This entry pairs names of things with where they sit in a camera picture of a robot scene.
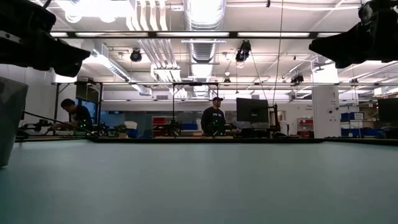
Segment black workstation frame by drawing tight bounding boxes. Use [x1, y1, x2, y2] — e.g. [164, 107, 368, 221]
[171, 82, 220, 138]
[51, 81, 104, 138]

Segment black table frame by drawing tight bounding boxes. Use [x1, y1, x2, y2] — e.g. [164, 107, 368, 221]
[14, 136, 398, 147]

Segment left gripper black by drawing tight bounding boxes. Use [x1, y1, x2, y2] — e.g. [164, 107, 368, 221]
[0, 0, 91, 78]

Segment black plastic bin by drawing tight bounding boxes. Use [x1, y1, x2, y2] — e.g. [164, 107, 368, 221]
[0, 75, 29, 169]

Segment person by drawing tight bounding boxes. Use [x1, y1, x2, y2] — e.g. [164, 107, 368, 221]
[50, 98, 94, 132]
[200, 96, 241, 137]

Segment silver ventilation duct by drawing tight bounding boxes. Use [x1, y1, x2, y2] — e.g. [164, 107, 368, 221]
[182, 0, 227, 98]

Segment red shelf bins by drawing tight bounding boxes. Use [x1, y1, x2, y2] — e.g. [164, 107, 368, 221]
[297, 117, 314, 138]

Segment black overhead frame beam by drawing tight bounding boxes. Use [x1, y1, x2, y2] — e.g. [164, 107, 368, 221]
[49, 30, 353, 39]

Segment blue storage bins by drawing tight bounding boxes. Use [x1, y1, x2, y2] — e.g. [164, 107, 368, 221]
[340, 111, 384, 138]

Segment black monitor at edge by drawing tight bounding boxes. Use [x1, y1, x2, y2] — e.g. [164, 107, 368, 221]
[377, 97, 398, 124]

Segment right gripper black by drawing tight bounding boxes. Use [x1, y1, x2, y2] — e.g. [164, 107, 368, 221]
[308, 0, 398, 70]

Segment green table mat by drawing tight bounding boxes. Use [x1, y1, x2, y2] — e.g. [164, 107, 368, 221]
[0, 138, 398, 224]

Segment black wall-side monitor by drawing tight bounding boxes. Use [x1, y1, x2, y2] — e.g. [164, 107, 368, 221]
[75, 82, 101, 105]

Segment black computer monitor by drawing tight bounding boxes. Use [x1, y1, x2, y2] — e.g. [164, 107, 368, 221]
[235, 97, 270, 124]

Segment white building pillar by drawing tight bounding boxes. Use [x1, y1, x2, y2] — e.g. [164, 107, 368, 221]
[311, 63, 342, 139]

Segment black hanging camera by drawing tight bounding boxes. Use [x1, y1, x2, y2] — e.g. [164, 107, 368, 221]
[129, 49, 143, 63]
[234, 39, 252, 63]

